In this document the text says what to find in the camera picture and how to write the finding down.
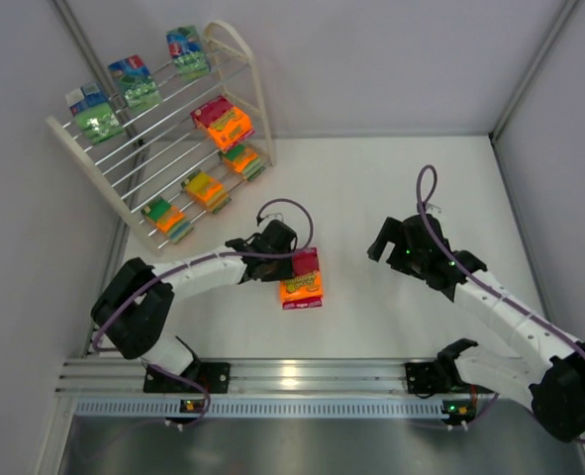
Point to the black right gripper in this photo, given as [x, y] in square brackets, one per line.
[391, 242]

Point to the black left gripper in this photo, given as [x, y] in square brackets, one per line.
[286, 259]

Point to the orange box barcode side up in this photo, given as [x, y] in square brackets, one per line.
[206, 191]

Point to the orange green Sponge Daddy box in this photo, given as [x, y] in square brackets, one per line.
[167, 219]

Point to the orange pink Scrub Mommy box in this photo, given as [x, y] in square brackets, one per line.
[223, 122]

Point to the blue green Vileda sponge pack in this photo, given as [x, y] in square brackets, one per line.
[92, 113]

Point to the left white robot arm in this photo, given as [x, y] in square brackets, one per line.
[133, 311]

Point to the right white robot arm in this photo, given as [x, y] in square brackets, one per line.
[546, 373]

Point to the cream chrome wire shelf rack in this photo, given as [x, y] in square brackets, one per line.
[161, 146]

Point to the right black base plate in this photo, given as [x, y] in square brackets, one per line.
[425, 379]

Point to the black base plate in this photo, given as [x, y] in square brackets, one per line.
[425, 379]
[214, 377]

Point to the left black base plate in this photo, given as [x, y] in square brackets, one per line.
[214, 377]

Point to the aluminium mounting rail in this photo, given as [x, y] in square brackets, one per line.
[265, 388]

